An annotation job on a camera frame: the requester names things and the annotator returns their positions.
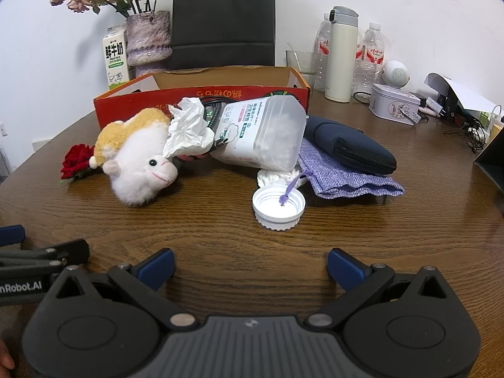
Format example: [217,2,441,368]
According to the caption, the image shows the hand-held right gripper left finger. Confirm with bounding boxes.
[54,247,199,330]

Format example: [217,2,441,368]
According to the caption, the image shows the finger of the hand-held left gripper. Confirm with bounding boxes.
[0,239,91,277]
[0,224,25,247]

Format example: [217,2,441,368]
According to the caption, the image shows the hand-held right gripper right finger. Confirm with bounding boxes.
[305,247,450,330]

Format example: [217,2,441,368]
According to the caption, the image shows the purple drawstring bag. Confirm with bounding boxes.
[279,147,405,206]

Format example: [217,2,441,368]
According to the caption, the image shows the red artificial rose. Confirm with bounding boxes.
[59,144,97,184]

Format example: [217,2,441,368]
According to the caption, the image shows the white ribbed jar lid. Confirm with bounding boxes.
[252,186,306,230]

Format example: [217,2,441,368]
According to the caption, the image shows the white yellow plush sheep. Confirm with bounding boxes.
[90,107,179,207]

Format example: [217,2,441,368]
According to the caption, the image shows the small white tissue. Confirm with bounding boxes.
[257,167,310,188]

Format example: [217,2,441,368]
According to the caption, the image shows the large white tissue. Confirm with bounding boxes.
[163,98,215,159]

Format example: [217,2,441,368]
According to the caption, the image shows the translucent cotton swab jar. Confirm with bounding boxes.
[210,95,307,171]

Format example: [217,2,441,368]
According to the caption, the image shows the black multi-head charging cable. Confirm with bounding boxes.
[197,96,227,154]

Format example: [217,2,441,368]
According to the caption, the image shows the orange cardboard box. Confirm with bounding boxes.
[94,66,312,130]

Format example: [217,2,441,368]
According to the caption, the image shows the wooden desktop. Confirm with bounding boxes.
[0,75,504,363]

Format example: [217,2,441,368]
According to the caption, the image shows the person's left hand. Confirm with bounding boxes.
[0,338,16,371]

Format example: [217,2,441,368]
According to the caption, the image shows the white green milk carton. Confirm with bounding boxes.
[101,25,130,91]

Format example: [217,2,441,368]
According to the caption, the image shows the white round speaker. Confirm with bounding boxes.
[381,60,411,87]

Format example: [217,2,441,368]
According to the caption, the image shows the clear glass cup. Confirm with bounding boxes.
[285,49,321,87]

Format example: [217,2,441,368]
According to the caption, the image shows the yellow green gift bag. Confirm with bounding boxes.
[478,104,504,142]

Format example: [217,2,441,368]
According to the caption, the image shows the white thermos flask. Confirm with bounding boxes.
[325,6,360,103]

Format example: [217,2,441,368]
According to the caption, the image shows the white paper sheet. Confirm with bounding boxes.
[424,72,499,112]

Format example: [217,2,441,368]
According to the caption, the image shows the clear water bottle red label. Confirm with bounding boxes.
[353,31,365,95]
[314,13,333,92]
[358,22,384,95]

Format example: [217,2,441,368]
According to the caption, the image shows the thin stirring stick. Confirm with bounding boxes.
[287,42,306,72]

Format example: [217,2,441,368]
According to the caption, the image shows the purple mottled vase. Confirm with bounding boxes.
[125,11,173,79]

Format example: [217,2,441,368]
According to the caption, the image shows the black paper bag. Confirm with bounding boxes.
[171,0,276,72]

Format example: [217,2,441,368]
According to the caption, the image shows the tangled black cables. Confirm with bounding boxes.
[445,118,488,152]

